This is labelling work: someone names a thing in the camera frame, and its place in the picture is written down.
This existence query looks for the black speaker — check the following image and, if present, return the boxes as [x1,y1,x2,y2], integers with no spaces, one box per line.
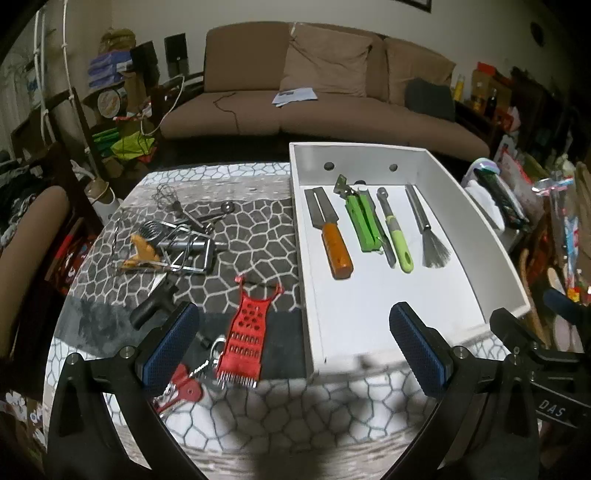
[164,33,188,77]

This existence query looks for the black handled tool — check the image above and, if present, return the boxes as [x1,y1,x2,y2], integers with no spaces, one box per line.
[129,272,180,329]

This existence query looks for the grey honeycomb patterned mat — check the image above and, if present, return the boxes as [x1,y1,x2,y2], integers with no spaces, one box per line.
[44,161,513,476]

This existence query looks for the pile of household clutter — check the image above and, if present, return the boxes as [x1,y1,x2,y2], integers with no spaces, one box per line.
[496,65,591,305]

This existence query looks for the metal measuring spoon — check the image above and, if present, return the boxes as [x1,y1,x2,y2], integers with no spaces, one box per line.
[203,202,235,232]

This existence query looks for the dark grey cushion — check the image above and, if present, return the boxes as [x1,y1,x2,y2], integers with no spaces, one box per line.
[405,78,457,121]

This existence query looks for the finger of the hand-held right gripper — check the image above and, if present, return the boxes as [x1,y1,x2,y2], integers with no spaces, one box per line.
[489,308,543,358]
[544,288,591,326]

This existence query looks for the white bag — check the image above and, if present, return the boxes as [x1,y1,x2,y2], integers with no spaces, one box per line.
[462,157,532,232]

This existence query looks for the metal key clip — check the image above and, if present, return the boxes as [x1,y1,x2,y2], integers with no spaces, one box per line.
[198,335,228,377]

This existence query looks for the brown sofa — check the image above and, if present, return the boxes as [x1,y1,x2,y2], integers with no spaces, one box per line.
[159,21,490,160]

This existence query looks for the white cable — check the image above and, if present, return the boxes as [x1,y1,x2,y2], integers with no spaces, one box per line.
[141,76,186,137]

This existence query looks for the green handled peeler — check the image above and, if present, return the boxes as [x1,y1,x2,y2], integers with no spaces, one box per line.
[376,187,415,273]

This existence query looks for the white papers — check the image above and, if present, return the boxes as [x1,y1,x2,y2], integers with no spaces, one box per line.
[271,87,319,108]

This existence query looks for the green can opener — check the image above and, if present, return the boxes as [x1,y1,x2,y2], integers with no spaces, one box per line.
[335,174,386,254]

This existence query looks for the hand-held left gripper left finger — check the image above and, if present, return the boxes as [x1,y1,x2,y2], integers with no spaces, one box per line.
[44,302,208,480]

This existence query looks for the orange handled scraper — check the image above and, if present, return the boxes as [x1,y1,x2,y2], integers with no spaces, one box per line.
[304,187,354,280]

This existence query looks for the metal wire brush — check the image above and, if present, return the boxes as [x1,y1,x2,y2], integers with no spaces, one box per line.
[405,184,453,269]

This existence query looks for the red plastic grater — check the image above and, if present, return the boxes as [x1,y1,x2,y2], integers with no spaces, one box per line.
[215,272,283,388]

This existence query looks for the metal balloon whisk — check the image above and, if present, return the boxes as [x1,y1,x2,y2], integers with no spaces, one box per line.
[154,182,206,229]

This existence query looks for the white metal rack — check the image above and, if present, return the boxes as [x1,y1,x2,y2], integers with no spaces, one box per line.
[30,0,77,153]

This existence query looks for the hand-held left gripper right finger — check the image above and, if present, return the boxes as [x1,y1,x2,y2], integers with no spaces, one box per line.
[383,302,541,480]

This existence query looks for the white rectangular container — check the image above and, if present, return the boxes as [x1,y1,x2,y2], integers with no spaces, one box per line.
[288,142,533,380]

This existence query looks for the orange box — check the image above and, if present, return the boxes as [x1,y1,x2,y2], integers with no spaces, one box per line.
[471,62,498,112]

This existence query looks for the green cloth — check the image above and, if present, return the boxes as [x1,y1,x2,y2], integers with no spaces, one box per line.
[92,129,158,163]

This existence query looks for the stack of blue boxes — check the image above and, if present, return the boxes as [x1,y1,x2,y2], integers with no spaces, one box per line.
[88,51,132,88]

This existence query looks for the brown sofa pillow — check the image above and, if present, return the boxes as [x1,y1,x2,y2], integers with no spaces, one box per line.
[279,23,374,97]

